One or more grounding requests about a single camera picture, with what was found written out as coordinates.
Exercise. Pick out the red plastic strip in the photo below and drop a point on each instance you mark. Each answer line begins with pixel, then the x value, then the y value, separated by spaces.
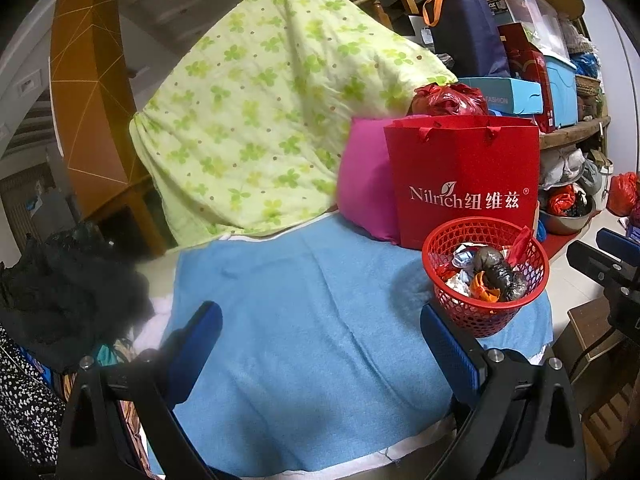
pixel 520 247

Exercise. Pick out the teal cloth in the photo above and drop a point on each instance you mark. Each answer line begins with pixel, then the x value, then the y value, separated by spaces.
pixel 106 355

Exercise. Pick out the wooden stool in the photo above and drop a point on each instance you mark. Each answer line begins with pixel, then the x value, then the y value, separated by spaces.
pixel 595 330

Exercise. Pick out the pale plastic wrapper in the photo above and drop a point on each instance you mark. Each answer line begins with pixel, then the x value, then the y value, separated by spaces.
pixel 463 257

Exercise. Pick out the red paper bag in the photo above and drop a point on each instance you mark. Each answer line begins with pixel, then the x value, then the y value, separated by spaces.
pixel 450 160

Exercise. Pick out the orange wooden cabinet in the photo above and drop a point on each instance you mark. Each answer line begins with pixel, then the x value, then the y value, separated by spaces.
pixel 90 110

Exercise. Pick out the metal basin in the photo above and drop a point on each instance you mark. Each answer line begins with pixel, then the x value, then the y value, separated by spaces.
pixel 565 222

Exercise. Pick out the blue towel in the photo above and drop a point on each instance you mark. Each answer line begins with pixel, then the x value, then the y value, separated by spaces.
pixel 310 335

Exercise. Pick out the beige mattress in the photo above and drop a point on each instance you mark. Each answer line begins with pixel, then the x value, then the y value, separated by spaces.
pixel 157 280

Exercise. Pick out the red floor mat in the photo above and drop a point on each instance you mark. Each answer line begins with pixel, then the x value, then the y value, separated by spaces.
pixel 555 245

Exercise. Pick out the round wooden table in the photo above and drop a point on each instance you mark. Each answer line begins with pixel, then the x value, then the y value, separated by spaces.
pixel 575 135

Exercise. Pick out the black knit cloth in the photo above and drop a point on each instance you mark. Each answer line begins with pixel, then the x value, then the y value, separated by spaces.
pixel 65 300

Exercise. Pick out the red plastic bag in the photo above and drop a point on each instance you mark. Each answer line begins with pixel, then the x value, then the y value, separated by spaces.
pixel 560 202
pixel 445 100
pixel 622 195

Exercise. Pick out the green clover print quilt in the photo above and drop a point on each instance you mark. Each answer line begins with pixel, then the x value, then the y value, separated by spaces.
pixel 250 110

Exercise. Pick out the black white speckled cloth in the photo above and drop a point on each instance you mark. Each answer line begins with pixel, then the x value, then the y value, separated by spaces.
pixel 25 400

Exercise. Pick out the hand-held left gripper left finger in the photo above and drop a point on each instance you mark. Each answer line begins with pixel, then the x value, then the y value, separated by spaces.
pixel 197 345

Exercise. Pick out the white plastic bag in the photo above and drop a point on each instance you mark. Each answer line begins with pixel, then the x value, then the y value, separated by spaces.
pixel 565 165

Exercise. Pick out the red mesh basket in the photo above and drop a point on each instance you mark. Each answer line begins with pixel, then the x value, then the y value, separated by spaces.
pixel 475 317

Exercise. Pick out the light blue shoebox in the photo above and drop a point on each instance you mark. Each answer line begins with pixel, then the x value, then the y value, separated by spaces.
pixel 500 92

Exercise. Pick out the pink pillow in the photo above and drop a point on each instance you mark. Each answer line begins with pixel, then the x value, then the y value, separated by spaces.
pixel 365 185

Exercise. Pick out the orange white wrapper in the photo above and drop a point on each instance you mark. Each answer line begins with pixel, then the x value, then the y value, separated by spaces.
pixel 482 287

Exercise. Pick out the clear plastic storage box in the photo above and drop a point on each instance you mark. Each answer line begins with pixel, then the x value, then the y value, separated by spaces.
pixel 530 10

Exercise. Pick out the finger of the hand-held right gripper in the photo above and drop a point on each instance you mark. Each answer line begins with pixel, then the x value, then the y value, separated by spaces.
pixel 590 260
pixel 620 247

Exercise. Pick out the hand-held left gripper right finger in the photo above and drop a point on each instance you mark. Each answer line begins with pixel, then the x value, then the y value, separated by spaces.
pixel 450 355

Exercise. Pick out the red gift box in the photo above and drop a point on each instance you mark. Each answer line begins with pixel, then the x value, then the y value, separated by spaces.
pixel 525 60

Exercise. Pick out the blue storage bin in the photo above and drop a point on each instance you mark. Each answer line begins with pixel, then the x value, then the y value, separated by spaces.
pixel 560 90

